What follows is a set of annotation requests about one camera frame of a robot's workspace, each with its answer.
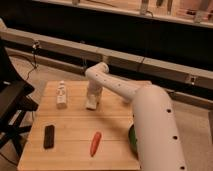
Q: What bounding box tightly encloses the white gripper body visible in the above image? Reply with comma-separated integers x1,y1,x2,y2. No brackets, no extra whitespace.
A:
87,81,101,102

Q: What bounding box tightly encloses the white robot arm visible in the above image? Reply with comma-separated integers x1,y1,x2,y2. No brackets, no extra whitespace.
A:
85,62,187,171

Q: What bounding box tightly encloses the white bottle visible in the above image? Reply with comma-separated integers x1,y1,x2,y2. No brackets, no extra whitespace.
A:
56,81,67,109

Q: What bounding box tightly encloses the orange carrot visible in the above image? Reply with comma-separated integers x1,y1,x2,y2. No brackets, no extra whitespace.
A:
90,132,102,157

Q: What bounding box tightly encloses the green plate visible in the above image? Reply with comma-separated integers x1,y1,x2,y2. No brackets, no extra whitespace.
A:
128,124,138,156

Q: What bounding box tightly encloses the black rectangular block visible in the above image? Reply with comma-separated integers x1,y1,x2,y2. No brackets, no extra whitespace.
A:
43,125,55,149

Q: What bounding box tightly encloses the black chair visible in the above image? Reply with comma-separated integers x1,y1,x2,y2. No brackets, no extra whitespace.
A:
0,38,38,156

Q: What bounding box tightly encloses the black cable on floor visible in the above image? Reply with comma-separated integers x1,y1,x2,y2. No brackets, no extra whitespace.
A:
24,41,40,83

